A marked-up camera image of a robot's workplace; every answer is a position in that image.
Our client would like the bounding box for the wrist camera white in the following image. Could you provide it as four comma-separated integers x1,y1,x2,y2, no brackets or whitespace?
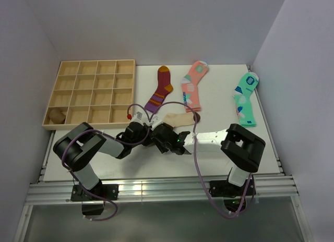
127,112,144,125
149,116,163,130

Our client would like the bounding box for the aluminium rail frame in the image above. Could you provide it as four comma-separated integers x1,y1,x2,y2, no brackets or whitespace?
14,127,308,242

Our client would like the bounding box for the cream brown striped sock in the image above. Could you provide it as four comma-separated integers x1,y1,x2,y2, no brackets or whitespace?
162,112,195,128

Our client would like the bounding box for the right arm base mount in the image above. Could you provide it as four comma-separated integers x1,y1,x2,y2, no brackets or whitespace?
209,180,247,198

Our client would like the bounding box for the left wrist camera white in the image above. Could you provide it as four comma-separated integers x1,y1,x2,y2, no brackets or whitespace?
127,112,144,125

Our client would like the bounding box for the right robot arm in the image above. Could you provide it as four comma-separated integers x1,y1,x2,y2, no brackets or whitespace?
151,124,266,195

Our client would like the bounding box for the mint green patterned sock pair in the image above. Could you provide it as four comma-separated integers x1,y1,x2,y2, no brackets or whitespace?
232,72,259,127

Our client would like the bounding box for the maroon purple striped sock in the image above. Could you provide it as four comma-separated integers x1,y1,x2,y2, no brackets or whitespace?
144,66,173,113

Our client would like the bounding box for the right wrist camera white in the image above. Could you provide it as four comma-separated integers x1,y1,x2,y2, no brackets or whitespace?
149,116,163,130

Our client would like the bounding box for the tan brown ribbed sock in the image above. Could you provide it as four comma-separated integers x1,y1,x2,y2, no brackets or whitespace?
49,108,66,124

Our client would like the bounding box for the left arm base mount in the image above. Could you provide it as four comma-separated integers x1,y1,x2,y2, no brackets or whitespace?
70,184,120,216

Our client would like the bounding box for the pink patterned sock pair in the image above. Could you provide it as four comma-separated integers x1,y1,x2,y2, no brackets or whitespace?
181,61,209,112

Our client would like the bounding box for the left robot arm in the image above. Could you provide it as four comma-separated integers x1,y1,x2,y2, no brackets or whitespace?
53,122,151,200

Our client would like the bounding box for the wooden compartment tray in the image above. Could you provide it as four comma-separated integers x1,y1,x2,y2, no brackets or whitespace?
42,59,136,130

